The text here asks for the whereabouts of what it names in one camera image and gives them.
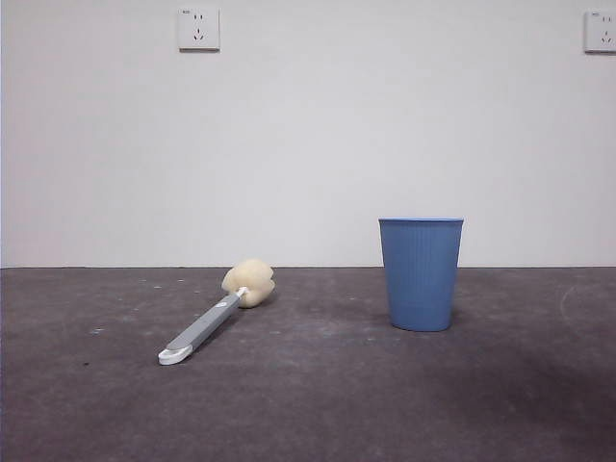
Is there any white wall socket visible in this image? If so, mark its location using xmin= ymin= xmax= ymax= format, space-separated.
xmin=178 ymin=8 xmax=221 ymax=52
xmin=583 ymin=10 xmax=616 ymax=54

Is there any grey-handled sponge cup brush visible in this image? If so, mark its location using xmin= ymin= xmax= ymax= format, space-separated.
xmin=157 ymin=258 xmax=276 ymax=368

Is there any blue ribbed plastic cup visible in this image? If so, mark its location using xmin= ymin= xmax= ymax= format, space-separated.
xmin=377 ymin=217 xmax=466 ymax=333

